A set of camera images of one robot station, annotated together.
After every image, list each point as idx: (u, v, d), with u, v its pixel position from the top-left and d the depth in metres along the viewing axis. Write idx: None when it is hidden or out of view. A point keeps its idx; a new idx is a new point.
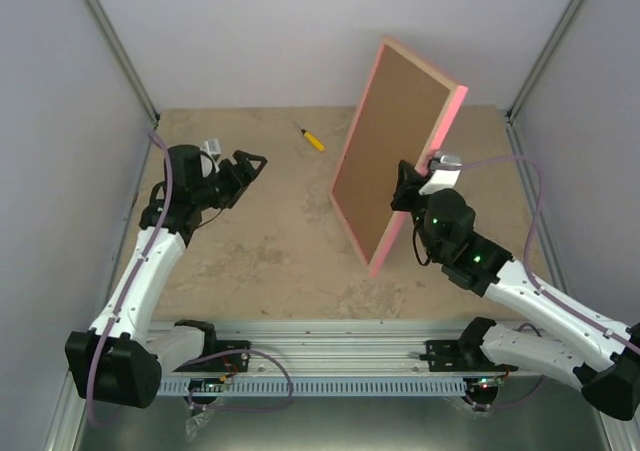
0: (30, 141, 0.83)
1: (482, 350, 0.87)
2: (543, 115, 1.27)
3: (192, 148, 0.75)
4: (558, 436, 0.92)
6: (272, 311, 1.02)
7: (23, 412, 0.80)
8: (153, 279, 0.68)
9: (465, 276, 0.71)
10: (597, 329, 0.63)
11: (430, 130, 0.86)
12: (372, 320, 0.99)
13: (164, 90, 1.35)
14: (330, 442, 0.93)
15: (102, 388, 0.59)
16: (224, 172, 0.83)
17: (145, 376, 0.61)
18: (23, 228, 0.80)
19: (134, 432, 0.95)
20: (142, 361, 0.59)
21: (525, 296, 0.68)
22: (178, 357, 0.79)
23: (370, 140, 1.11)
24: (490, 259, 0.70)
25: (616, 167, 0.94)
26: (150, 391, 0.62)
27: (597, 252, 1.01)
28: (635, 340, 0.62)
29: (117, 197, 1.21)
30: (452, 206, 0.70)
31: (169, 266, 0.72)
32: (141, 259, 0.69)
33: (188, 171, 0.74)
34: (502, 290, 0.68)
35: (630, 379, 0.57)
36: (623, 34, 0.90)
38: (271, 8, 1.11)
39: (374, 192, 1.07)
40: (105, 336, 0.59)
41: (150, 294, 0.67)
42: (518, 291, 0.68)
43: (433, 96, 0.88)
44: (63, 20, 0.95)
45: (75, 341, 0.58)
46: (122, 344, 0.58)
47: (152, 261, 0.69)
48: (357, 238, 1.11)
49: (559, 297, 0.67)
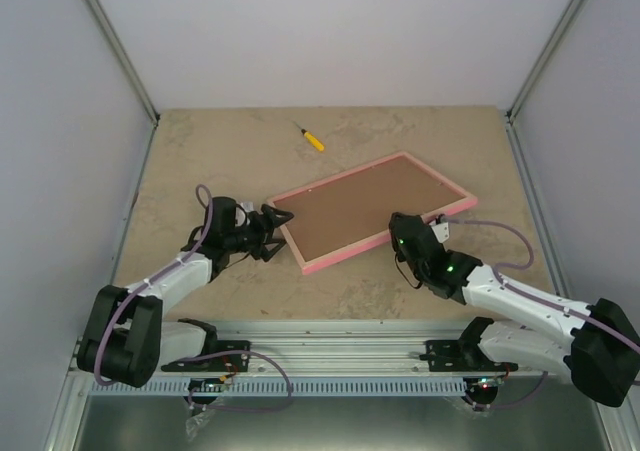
0: (29, 140, 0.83)
1: (481, 349, 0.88)
2: (542, 115, 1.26)
3: (228, 200, 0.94)
4: (558, 437, 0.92)
6: (273, 311, 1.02)
7: (23, 412, 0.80)
8: (186, 280, 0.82)
9: (443, 287, 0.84)
10: (557, 310, 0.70)
11: (434, 208, 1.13)
12: (372, 320, 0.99)
13: (164, 89, 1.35)
14: (330, 442, 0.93)
15: (110, 356, 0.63)
16: (253, 222, 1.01)
17: (151, 346, 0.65)
18: (23, 228, 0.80)
19: (133, 432, 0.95)
20: (155, 325, 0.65)
21: (493, 292, 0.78)
22: (177, 349, 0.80)
23: (353, 183, 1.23)
24: (461, 268, 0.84)
25: (616, 166, 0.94)
26: (146, 371, 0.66)
27: (596, 253, 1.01)
28: (595, 316, 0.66)
29: (117, 197, 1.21)
30: (412, 226, 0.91)
31: (193, 286, 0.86)
32: (179, 261, 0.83)
33: (222, 219, 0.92)
34: (473, 290, 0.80)
35: (591, 352, 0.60)
36: (622, 35, 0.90)
38: (271, 8, 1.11)
39: (341, 221, 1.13)
40: (134, 295, 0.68)
41: (179, 288, 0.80)
42: (486, 288, 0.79)
43: (444, 191, 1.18)
44: (62, 17, 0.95)
45: (107, 294, 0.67)
46: (149, 299, 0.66)
47: (189, 267, 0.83)
48: (297, 242, 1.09)
49: (523, 289, 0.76)
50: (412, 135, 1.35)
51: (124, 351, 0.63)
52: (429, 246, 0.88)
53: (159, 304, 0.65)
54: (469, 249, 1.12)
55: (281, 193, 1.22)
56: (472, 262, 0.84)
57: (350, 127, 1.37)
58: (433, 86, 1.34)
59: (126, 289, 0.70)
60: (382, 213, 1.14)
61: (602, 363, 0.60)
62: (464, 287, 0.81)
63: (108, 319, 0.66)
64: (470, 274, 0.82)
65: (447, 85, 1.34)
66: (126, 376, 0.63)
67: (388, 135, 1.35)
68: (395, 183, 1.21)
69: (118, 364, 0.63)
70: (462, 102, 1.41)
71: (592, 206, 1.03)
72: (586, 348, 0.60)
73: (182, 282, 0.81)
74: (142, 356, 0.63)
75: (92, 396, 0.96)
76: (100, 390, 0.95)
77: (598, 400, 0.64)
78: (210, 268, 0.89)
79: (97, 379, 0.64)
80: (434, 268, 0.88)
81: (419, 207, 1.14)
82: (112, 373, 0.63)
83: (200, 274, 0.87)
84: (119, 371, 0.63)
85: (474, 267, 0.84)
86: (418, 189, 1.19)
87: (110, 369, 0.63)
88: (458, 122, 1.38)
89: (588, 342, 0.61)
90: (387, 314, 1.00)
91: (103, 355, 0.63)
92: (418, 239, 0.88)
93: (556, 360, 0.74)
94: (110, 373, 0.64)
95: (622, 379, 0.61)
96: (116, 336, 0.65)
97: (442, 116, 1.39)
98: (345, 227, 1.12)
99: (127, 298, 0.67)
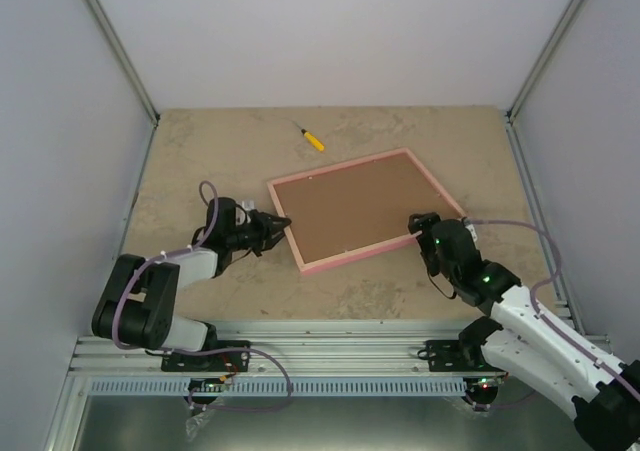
0: (30, 140, 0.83)
1: (486, 355, 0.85)
2: (542, 115, 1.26)
3: (230, 199, 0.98)
4: (557, 437, 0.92)
6: (272, 312, 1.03)
7: (22, 413, 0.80)
8: (197, 264, 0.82)
9: (472, 295, 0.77)
10: (588, 357, 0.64)
11: None
12: (372, 320, 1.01)
13: (164, 89, 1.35)
14: (330, 442, 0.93)
15: (126, 323, 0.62)
16: (254, 219, 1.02)
17: (164, 312, 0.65)
18: (24, 228, 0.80)
19: (134, 432, 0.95)
20: (171, 289, 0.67)
21: (526, 319, 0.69)
22: (184, 334, 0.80)
23: (350, 180, 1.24)
24: (498, 282, 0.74)
25: (616, 165, 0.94)
26: (159, 336, 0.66)
27: (596, 255, 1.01)
28: (625, 375, 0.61)
29: (117, 197, 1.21)
30: (450, 227, 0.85)
31: (200, 275, 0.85)
32: (189, 249, 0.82)
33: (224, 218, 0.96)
34: (504, 310, 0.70)
35: (609, 406, 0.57)
36: (623, 34, 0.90)
38: (271, 8, 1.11)
39: (336, 218, 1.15)
40: (151, 259, 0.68)
41: (190, 271, 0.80)
42: (519, 312, 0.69)
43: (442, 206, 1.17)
44: (64, 18, 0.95)
45: (125, 259, 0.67)
46: (166, 265, 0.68)
47: (200, 253, 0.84)
48: (298, 240, 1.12)
49: (557, 323, 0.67)
50: (412, 135, 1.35)
51: (140, 315, 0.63)
52: (465, 250, 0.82)
53: (176, 269, 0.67)
54: None
55: (278, 184, 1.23)
56: (511, 278, 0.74)
57: (350, 127, 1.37)
58: (432, 86, 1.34)
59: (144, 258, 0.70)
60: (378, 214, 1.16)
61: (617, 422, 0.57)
62: (494, 303, 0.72)
63: (124, 282, 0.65)
64: (506, 292, 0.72)
65: (447, 85, 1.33)
66: (142, 340, 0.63)
67: (388, 135, 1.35)
68: (392, 180, 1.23)
69: (133, 327, 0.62)
70: (462, 102, 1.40)
71: (592, 208, 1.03)
72: (606, 404, 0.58)
73: (194, 263, 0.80)
74: (157, 320, 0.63)
75: (92, 397, 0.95)
76: (100, 391, 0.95)
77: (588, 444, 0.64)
78: (214, 263, 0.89)
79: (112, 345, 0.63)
80: (468, 273, 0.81)
81: None
82: (126, 337, 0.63)
83: (206, 265, 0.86)
84: (133, 334, 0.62)
85: (512, 288, 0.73)
86: (417, 199, 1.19)
87: (124, 334, 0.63)
88: (458, 122, 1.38)
89: (608, 397, 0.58)
90: (387, 314, 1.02)
91: (118, 319, 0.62)
92: (453, 241, 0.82)
93: (564, 399, 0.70)
94: (124, 338, 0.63)
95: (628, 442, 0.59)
96: (132, 300, 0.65)
97: (442, 116, 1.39)
98: (342, 227, 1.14)
99: (143, 264, 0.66)
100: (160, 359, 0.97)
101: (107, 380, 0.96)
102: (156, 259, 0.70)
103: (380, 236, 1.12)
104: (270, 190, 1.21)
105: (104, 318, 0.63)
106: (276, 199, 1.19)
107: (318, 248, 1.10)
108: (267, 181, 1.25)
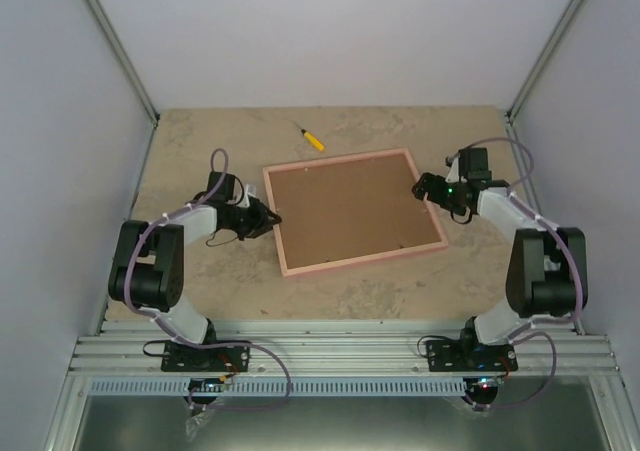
0: (30, 141, 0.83)
1: (476, 327, 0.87)
2: (541, 116, 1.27)
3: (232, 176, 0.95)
4: (557, 437, 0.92)
6: (272, 311, 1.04)
7: (21, 413, 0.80)
8: (198, 223, 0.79)
9: (467, 191, 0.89)
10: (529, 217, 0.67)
11: (410, 241, 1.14)
12: (372, 320, 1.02)
13: (165, 89, 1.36)
14: (330, 442, 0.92)
15: (140, 282, 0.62)
16: (253, 207, 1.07)
17: (174, 270, 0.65)
18: (25, 227, 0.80)
19: (133, 432, 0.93)
20: (179, 249, 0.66)
21: (498, 200, 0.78)
22: (187, 319, 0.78)
23: (344, 181, 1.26)
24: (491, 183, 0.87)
25: (614, 166, 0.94)
26: (172, 294, 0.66)
27: (596, 256, 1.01)
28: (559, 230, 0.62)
29: (118, 197, 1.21)
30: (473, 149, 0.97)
31: (202, 231, 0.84)
32: (189, 207, 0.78)
33: (231, 183, 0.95)
34: (486, 195, 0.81)
35: (525, 240, 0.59)
36: (623, 35, 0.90)
38: (271, 8, 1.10)
39: (331, 221, 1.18)
40: (155, 223, 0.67)
41: (191, 232, 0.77)
42: (496, 196, 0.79)
43: (427, 225, 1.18)
44: (62, 17, 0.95)
45: (130, 226, 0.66)
46: (171, 225, 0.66)
47: (200, 212, 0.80)
48: (285, 241, 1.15)
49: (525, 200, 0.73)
50: (411, 135, 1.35)
51: (154, 276, 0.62)
52: (476, 162, 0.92)
53: (181, 228, 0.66)
54: (469, 249, 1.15)
55: (273, 185, 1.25)
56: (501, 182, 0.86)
57: (350, 127, 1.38)
58: (432, 86, 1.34)
59: (148, 221, 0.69)
60: (373, 218, 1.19)
61: (531, 260, 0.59)
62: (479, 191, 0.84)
63: (134, 247, 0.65)
64: (495, 187, 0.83)
65: (447, 85, 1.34)
66: (158, 301, 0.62)
67: (388, 135, 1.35)
68: (385, 182, 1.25)
69: (148, 288, 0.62)
70: (461, 102, 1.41)
71: (590, 208, 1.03)
72: (524, 238, 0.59)
73: (194, 225, 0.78)
74: (171, 278, 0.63)
75: (92, 397, 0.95)
76: (100, 391, 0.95)
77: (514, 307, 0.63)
78: (215, 219, 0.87)
79: (128, 307, 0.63)
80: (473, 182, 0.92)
81: (401, 233, 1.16)
82: (142, 299, 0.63)
83: (207, 222, 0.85)
84: (150, 295, 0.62)
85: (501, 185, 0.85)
86: (405, 213, 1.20)
87: (140, 295, 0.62)
88: (458, 122, 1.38)
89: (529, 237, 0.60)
90: (387, 313, 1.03)
91: (132, 282, 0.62)
92: (468, 151, 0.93)
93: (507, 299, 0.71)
94: (140, 299, 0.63)
95: (538, 292, 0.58)
96: (142, 263, 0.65)
97: (442, 116, 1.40)
98: (336, 231, 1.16)
99: (148, 228, 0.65)
100: (159, 359, 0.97)
101: (107, 380, 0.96)
102: (160, 222, 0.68)
103: (366, 245, 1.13)
104: (266, 190, 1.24)
105: (120, 281, 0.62)
106: (272, 202, 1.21)
107: (313, 252, 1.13)
108: (265, 179, 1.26)
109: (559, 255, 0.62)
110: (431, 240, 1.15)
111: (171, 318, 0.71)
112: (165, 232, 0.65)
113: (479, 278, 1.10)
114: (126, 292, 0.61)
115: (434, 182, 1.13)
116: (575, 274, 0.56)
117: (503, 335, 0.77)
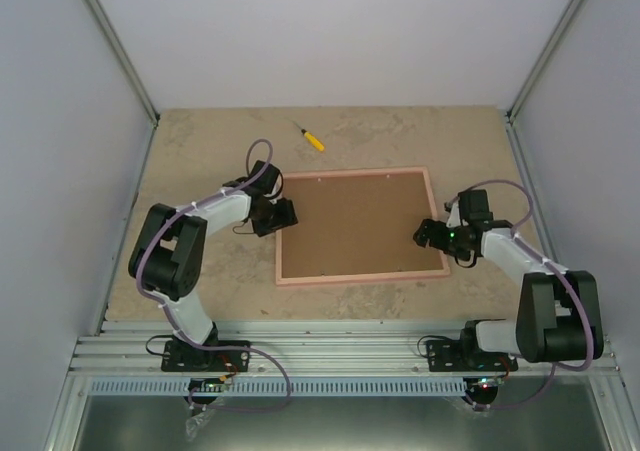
0: (31, 142, 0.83)
1: (476, 330, 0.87)
2: (541, 116, 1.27)
3: (274, 167, 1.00)
4: (558, 437, 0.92)
6: (272, 311, 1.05)
7: (20, 413, 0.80)
8: (226, 211, 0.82)
9: (469, 230, 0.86)
10: (537, 260, 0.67)
11: (404, 244, 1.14)
12: (373, 320, 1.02)
13: (165, 90, 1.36)
14: (330, 442, 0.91)
15: (156, 269, 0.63)
16: (281, 206, 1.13)
17: (192, 262, 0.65)
18: (24, 229, 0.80)
19: (132, 432, 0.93)
20: (200, 242, 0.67)
21: (500, 242, 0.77)
22: (191, 318, 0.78)
23: (342, 184, 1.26)
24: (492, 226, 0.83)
25: (615, 165, 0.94)
26: (187, 285, 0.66)
27: (596, 256, 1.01)
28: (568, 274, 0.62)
29: (118, 197, 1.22)
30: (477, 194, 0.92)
31: (232, 217, 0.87)
32: (221, 194, 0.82)
33: (272, 175, 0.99)
34: (489, 236, 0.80)
35: (535, 288, 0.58)
36: (623, 35, 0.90)
38: (271, 9, 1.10)
39: (322, 227, 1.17)
40: (182, 212, 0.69)
41: (218, 219, 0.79)
42: (500, 237, 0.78)
43: None
44: (63, 17, 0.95)
45: (156, 210, 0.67)
46: (195, 217, 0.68)
47: (231, 200, 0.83)
48: (277, 245, 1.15)
49: (532, 247, 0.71)
50: (411, 135, 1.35)
51: (170, 263, 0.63)
52: (478, 204, 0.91)
53: (204, 223, 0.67)
54: None
55: None
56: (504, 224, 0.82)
57: (350, 127, 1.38)
58: (433, 86, 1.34)
59: (176, 208, 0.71)
60: (372, 220, 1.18)
61: (541, 309, 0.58)
62: (485, 235, 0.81)
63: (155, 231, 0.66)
64: (497, 228, 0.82)
65: (446, 85, 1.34)
66: (170, 287, 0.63)
67: (388, 135, 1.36)
68: (396, 203, 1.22)
69: (163, 273, 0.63)
70: (461, 103, 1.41)
71: (590, 208, 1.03)
72: (534, 286, 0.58)
73: (222, 213, 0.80)
74: (187, 268, 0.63)
75: (92, 397, 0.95)
76: (100, 391, 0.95)
77: (524, 354, 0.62)
78: (248, 206, 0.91)
79: (138, 289, 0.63)
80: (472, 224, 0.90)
81: (397, 236, 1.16)
82: (156, 282, 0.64)
83: (239, 208, 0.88)
84: (162, 281, 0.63)
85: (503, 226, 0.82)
86: (402, 216, 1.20)
87: (153, 278, 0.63)
88: (458, 122, 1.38)
89: (541, 285, 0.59)
90: (387, 313, 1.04)
91: (147, 263, 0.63)
92: (469, 193, 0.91)
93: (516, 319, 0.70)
94: (152, 283, 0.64)
95: (551, 341, 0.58)
96: (161, 248, 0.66)
97: (442, 116, 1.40)
98: (334, 235, 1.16)
99: (175, 215, 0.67)
100: (160, 359, 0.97)
101: (106, 380, 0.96)
102: (186, 212, 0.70)
103: (361, 249, 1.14)
104: None
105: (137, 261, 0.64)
106: None
107: (302, 259, 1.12)
108: None
109: (568, 301, 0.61)
110: (432, 253, 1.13)
111: (179, 308, 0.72)
112: (187, 224, 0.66)
113: (479, 278, 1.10)
114: (138, 273, 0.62)
115: (436, 226, 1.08)
116: (587, 328, 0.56)
117: (500, 340, 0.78)
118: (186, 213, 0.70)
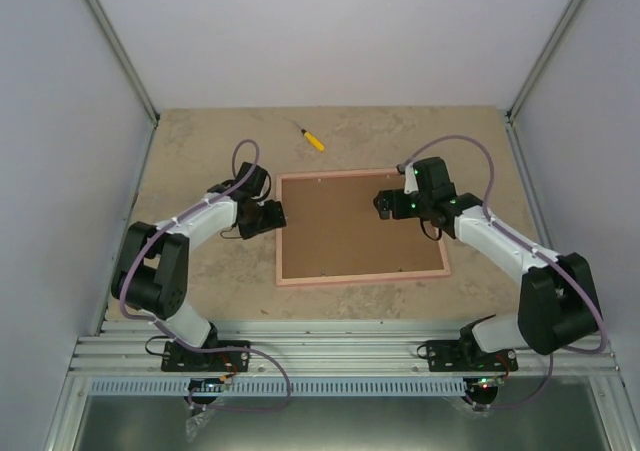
0: (30, 141, 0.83)
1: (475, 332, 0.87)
2: (540, 116, 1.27)
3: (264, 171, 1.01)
4: (558, 437, 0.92)
6: (272, 311, 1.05)
7: (19, 413, 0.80)
8: (211, 221, 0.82)
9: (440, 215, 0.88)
10: (525, 249, 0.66)
11: (404, 244, 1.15)
12: (372, 320, 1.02)
13: (165, 90, 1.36)
14: (330, 442, 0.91)
15: (141, 291, 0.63)
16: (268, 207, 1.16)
17: (177, 282, 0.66)
18: (24, 229, 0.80)
19: (132, 432, 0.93)
20: (183, 260, 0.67)
21: (479, 227, 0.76)
22: (186, 329, 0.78)
23: (341, 184, 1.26)
24: (460, 201, 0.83)
25: (614, 164, 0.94)
26: (172, 304, 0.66)
27: (596, 255, 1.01)
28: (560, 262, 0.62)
29: (118, 196, 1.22)
30: (435, 169, 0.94)
31: (219, 224, 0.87)
32: (206, 203, 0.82)
33: (260, 176, 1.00)
34: (463, 222, 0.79)
35: (535, 283, 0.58)
36: (622, 34, 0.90)
38: (271, 9, 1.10)
39: (322, 227, 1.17)
40: (164, 230, 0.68)
41: (203, 230, 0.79)
42: (475, 221, 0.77)
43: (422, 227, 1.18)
44: (63, 17, 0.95)
45: (137, 230, 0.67)
46: (176, 235, 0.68)
47: (216, 208, 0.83)
48: (277, 245, 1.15)
49: (514, 232, 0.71)
50: (411, 135, 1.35)
51: (154, 283, 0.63)
52: (440, 179, 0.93)
53: (186, 241, 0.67)
54: (469, 249, 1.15)
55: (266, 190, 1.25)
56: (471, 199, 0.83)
57: (350, 127, 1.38)
58: (433, 86, 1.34)
59: (157, 225, 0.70)
60: (372, 220, 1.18)
61: (546, 303, 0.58)
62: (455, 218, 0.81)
63: (137, 251, 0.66)
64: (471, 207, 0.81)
65: (446, 85, 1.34)
66: (156, 308, 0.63)
67: (388, 135, 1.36)
68: None
69: (148, 295, 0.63)
70: (461, 103, 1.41)
71: (590, 208, 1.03)
72: (534, 282, 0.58)
73: (207, 223, 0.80)
74: (171, 288, 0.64)
75: (92, 397, 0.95)
76: (100, 391, 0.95)
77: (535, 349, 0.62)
78: (235, 213, 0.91)
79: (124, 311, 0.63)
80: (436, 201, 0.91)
81: (396, 236, 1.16)
82: (141, 304, 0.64)
83: (226, 215, 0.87)
84: (148, 302, 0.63)
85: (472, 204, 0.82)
86: None
87: (138, 300, 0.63)
88: (458, 122, 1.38)
89: (539, 279, 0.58)
90: (387, 313, 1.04)
91: (132, 285, 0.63)
92: (428, 168, 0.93)
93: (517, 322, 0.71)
94: (137, 304, 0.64)
95: (560, 331, 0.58)
96: (145, 269, 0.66)
97: (442, 116, 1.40)
98: (334, 236, 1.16)
99: (156, 233, 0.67)
100: (160, 359, 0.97)
101: (107, 380, 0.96)
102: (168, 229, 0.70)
103: (361, 248, 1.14)
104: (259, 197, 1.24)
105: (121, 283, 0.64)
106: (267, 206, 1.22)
107: (302, 259, 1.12)
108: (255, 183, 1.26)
109: (564, 282, 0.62)
110: (432, 252, 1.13)
111: (170, 322, 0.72)
112: (169, 243, 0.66)
113: (479, 278, 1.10)
114: (121, 297, 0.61)
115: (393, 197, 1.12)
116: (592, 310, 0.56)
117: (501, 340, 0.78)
118: (168, 230, 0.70)
